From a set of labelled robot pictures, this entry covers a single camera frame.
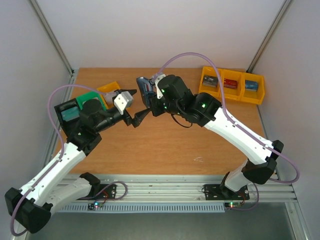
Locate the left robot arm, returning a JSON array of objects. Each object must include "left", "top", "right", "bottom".
[{"left": 4, "top": 89, "right": 150, "bottom": 237}]

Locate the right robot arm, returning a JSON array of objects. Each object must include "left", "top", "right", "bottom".
[{"left": 136, "top": 74, "right": 284, "bottom": 199}]

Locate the white card stack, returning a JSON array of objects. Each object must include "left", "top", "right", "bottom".
[{"left": 103, "top": 91, "right": 118, "bottom": 108}]

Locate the teal card stack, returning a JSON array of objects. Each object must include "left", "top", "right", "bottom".
[{"left": 61, "top": 106, "right": 79, "bottom": 122}]

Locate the black card stack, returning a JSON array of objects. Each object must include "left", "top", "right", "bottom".
[{"left": 202, "top": 75, "right": 219, "bottom": 88}]

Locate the red card stack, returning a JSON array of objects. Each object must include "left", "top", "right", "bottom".
[{"left": 223, "top": 78, "right": 238, "bottom": 89}]

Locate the blue card stack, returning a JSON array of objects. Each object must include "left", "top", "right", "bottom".
[{"left": 244, "top": 80, "right": 259, "bottom": 92}]

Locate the yellow bin left side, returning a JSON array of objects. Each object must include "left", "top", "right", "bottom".
[{"left": 96, "top": 80, "right": 121, "bottom": 111}]

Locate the yellow bin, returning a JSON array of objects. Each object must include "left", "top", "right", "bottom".
[
  {"left": 221, "top": 69, "right": 244, "bottom": 101},
  {"left": 198, "top": 66, "right": 221, "bottom": 98},
  {"left": 240, "top": 72, "right": 265, "bottom": 105},
  {"left": 96, "top": 80, "right": 121, "bottom": 111}
]

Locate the green bin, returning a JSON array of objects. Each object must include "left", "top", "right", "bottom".
[{"left": 75, "top": 91, "right": 108, "bottom": 110}]

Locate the yellow bin far left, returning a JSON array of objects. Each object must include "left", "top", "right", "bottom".
[{"left": 198, "top": 66, "right": 221, "bottom": 98}]

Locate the black bin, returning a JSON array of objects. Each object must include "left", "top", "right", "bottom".
[{"left": 54, "top": 98, "right": 82, "bottom": 138}]

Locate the yellow bin middle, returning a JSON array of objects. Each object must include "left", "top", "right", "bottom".
[{"left": 221, "top": 69, "right": 244, "bottom": 101}]

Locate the left controller board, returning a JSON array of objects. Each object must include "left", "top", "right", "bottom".
[{"left": 87, "top": 202, "right": 104, "bottom": 211}]

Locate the controller board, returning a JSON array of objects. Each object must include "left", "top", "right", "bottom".
[
  {"left": 224, "top": 201, "right": 242, "bottom": 209},
  {"left": 87, "top": 202, "right": 104, "bottom": 211}
]

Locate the yellow bin far right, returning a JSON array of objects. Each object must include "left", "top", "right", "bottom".
[{"left": 240, "top": 72, "right": 265, "bottom": 105}]

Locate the left corner aluminium profile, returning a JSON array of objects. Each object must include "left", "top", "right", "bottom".
[{"left": 28, "top": 0, "right": 75, "bottom": 78}]

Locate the corner aluminium profile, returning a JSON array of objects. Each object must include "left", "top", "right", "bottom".
[
  {"left": 246, "top": 0, "right": 294, "bottom": 73},
  {"left": 28, "top": 0, "right": 75, "bottom": 78}
]

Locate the right controller board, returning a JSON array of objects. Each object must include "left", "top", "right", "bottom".
[{"left": 224, "top": 201, "right": 242, "bottom": 209}]

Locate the right corner aluminium profile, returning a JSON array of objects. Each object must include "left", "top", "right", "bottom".
[{"left": 246, "top": 0, "right": 294, "bottom": 73}]

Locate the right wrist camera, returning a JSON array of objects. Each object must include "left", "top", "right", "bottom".
[{"left": 150, "top": 72, "right": 166, "bottom": 99}]

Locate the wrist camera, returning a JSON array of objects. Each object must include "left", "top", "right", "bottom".
[
  {"left": 150, "top": 72, "right": 166, "bottom": 99},
  {"left": 113, "top": 91, "right": 134, "bottom": 115}
]

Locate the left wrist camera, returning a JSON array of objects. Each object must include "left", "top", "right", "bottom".
[{"left": 113, "top": 91, "right": 134, "bottom": 115}]

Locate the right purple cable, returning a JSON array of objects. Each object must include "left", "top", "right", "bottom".
[{"left": 158, "top": 51, "right": 301, "bottom": 183}]

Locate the purple cable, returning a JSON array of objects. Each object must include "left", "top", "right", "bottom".
[
  {"left": 158, "top": 51, "right": 301, "bottom": 183},
  {"left": 9, "top": 84, "right": 118, "bottom": 237}
]

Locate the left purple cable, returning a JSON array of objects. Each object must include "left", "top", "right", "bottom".
[{"left": 9, "top": 84, "right": 118, "bottom": 237}]

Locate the aluminium rail base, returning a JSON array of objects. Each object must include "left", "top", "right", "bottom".
[{"left": 56, "top": 173, "right": 298, "bottom": 204}]

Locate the grey slotted cable duct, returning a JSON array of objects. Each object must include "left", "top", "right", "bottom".
[{"left": 60, "top": 203, "right": 225, "bottom": 214}]

